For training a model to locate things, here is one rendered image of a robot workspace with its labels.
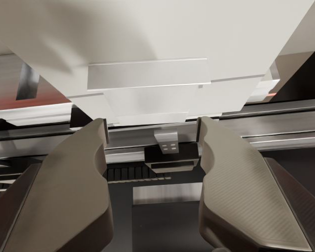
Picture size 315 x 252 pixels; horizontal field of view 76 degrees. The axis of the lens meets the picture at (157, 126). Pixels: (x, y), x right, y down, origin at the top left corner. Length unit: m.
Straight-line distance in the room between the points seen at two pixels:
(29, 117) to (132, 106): 0.19
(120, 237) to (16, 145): 0.44
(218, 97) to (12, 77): 0.29
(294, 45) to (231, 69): 0.25
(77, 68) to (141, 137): 0.37
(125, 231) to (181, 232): 0.55
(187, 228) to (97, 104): 0.16
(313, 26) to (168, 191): 0.31
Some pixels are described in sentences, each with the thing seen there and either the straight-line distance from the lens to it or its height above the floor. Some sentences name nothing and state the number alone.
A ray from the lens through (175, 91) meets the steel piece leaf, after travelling 0.19.
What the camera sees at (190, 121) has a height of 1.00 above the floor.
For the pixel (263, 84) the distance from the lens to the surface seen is 0.29.
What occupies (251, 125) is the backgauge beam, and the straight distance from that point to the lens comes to 0.54.
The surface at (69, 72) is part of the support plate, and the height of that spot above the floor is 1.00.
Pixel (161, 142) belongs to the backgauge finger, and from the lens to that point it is 0.35.
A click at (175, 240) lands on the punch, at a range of 0.25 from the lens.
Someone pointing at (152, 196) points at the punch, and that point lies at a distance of 0.26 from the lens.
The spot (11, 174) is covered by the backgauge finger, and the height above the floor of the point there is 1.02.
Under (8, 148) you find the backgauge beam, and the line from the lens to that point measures 0.69.
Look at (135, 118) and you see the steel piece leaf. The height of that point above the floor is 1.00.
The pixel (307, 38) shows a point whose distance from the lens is 0.41.
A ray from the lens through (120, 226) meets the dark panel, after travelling 0.79.
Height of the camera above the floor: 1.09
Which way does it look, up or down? 19 degrees down
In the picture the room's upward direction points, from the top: 176 degrees clockwise
